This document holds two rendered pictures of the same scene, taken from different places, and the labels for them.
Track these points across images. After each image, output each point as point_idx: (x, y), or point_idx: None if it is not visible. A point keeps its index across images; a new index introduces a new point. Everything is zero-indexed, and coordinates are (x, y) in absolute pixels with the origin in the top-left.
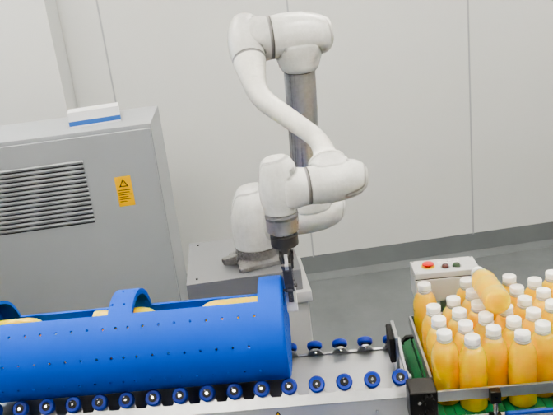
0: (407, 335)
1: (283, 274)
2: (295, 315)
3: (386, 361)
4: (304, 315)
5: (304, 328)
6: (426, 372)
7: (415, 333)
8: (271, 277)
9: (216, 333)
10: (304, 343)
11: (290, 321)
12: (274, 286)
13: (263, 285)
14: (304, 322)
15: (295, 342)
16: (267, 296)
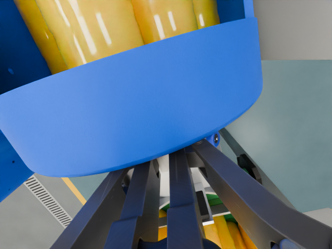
0: (260, 179)
1: (59, 238)
2: (330, 37)
3: (195, 177)
4: (329, 52)
5: (311, 50)
6: (160, 222)
7: (226, 212)
8: (136, 126)
9: None
10: (294, 49)
11: (321, 29)
12: (61, 158)
13: (50, 111)
14: (319, 52)
15: (296, 38)
16: (16, 135)
